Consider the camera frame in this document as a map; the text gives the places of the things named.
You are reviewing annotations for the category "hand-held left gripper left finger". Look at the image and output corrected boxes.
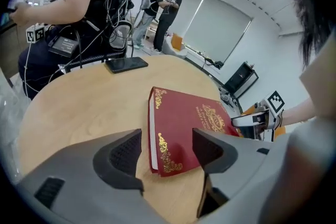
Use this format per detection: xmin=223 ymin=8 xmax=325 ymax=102
xmin=93 ymin=128 xmax=144 ymax=197

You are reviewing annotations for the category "grey floor equipment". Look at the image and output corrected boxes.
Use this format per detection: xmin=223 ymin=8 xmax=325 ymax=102
xmin=219 ymin=86 xmax=237 ymax=111

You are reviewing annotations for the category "black box device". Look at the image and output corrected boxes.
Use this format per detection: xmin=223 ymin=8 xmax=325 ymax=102
xmin=48 ymin=36 xmax=79 ymax=58

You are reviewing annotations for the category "oval wooden table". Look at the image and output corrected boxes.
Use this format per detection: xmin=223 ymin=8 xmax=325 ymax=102
xmin=18 ymin=54 xmax=237 ymax=224

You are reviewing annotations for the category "grey roller blind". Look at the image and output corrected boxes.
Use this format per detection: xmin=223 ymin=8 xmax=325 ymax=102
xmin=183 ymin=0 xmax=253 ymax=63

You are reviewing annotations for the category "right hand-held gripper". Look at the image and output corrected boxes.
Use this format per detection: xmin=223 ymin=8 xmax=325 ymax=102
xmin=230 ymin=90 xmax=286 ymax=142

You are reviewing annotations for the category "red book with gold print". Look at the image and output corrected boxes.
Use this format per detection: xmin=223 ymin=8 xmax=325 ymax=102
xmin=148 ymin=86 xmax=240 ymax=178

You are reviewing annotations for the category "person's right forearm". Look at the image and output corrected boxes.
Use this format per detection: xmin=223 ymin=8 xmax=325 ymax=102
xmin=280 ymin=97 xmax=316 ymax=126

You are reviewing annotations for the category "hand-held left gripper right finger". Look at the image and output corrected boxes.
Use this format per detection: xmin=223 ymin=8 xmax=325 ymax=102
xmin=192 ymin=127 xmax=239 ymax=218

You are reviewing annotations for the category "black bag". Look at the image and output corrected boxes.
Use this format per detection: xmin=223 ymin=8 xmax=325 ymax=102
xmin=204 ymin=57 xmax=224 ymax=69

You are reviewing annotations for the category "black cabled backpack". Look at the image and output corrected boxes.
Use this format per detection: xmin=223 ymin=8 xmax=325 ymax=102
xmin=104 ymin=0 xmax=134 ymax=56

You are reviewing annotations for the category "white beanbag seat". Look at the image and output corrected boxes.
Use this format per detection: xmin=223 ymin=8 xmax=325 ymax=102
xmin=162 ymin=34 xmax=188 ymax=58

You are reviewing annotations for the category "black phone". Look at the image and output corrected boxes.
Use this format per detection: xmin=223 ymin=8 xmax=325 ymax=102
xmin=104 ymin=57 xmax=149 ymax=74

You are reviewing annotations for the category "orange square cushion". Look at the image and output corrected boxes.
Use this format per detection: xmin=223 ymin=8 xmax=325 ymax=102
xmin=170 ymin=33 xmax=183 ymax=52

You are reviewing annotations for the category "dark wooden counter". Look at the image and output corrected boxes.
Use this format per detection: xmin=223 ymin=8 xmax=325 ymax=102
xmin=0 ymin=20 xmax=29 ymax=79

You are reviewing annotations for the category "black cabinet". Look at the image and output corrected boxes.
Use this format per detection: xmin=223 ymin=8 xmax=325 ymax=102
xmin=224 ymin=61 xmax=259 ymax=99

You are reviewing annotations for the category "black chair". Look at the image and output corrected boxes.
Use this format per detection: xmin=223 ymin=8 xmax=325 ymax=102
xmin=60 ymin=20 xmax=132 ymax=73

